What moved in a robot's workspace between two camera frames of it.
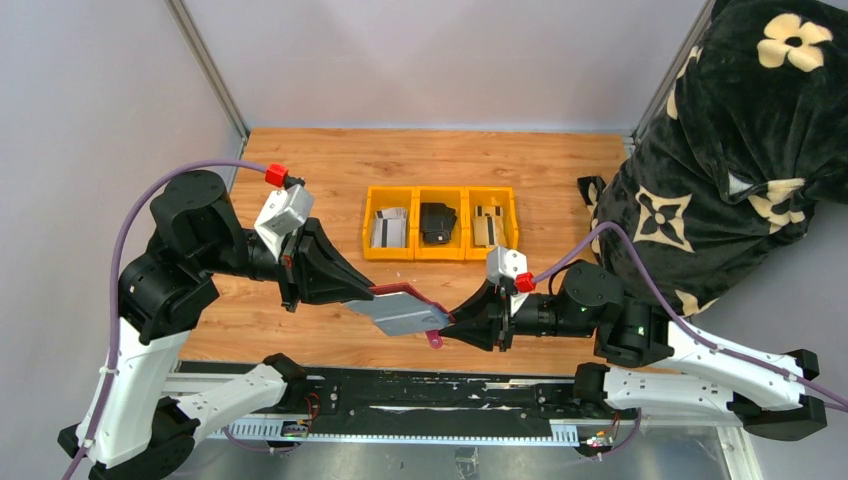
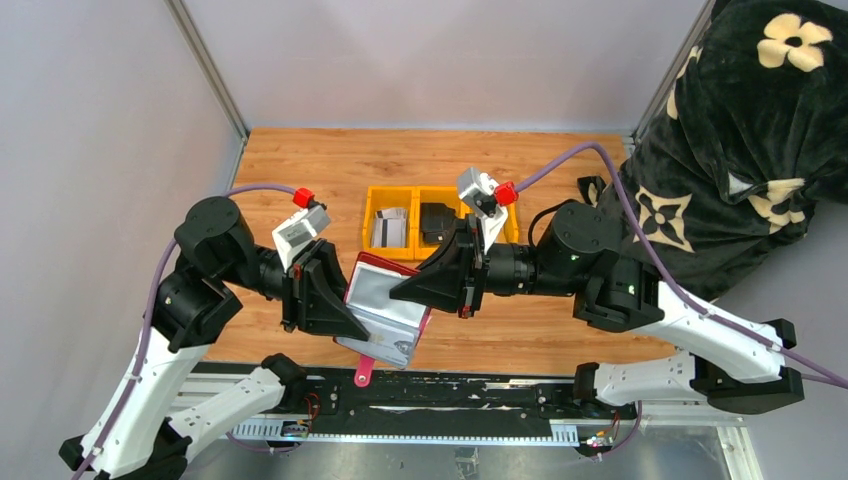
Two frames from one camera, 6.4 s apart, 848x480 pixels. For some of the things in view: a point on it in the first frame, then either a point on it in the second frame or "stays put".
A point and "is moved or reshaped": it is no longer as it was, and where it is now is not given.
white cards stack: x=390 y=228 stays put
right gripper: x=484 y=319 -> x=460 y=260
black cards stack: x=437 y=222 stays put
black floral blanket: x=737 y=157 stays put
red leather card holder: x=400 y=309 is moved or reshaped
